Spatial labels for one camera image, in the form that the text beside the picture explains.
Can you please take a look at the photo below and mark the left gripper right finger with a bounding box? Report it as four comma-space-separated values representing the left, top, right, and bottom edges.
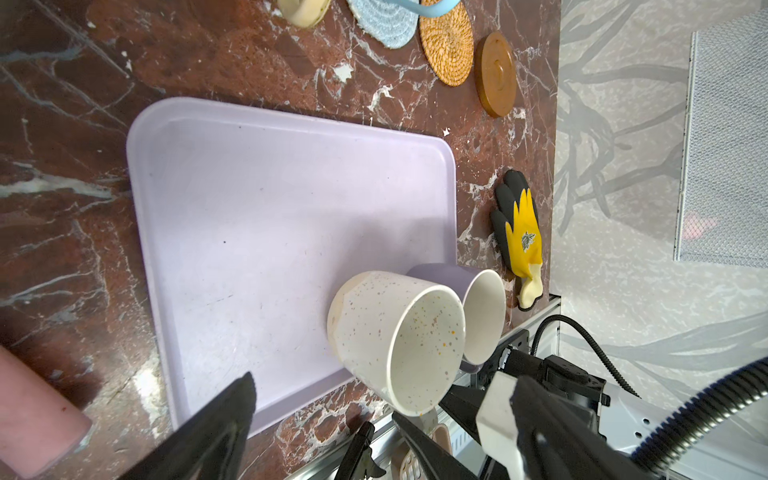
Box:
510, 376, 650, 479

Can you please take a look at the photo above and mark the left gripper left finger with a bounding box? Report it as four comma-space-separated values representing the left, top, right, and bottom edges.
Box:
122, 373, 256, 479

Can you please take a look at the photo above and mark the white mug purple handle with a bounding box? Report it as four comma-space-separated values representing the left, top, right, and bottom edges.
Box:
407, 263, 507, 373

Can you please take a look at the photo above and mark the white speckled mug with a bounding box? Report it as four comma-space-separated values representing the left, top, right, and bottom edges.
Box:
327, 271, 466, 417

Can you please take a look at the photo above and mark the beige mug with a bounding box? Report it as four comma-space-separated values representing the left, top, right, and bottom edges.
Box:
277, 0, 331, 28

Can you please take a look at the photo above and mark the grey-blue woven coaster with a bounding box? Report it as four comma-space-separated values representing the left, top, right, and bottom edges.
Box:
347, 0, 419, 49

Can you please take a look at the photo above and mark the white mug blue handle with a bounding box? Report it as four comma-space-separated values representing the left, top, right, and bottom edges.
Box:
386, 0, 461, 18

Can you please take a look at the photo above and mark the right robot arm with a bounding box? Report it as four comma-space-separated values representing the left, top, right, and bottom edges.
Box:
488, 314, 767, 479

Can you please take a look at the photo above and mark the brown wooden coaster right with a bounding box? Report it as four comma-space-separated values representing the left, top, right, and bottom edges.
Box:
475, 31, 518, 118

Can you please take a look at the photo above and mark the tan wicker coaster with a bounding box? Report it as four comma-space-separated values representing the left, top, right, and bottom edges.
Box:
419, 1, 474, 87

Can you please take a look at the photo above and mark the lavender plastic tray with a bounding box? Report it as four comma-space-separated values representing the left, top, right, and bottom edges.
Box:
126, 97, 457, 433

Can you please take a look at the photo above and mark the purple scoop pink handle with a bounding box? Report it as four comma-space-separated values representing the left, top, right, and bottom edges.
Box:
1, 348, 92, 479

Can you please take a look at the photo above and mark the white wire basket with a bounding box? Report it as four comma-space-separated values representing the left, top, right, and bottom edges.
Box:
674, 9, 767, 268

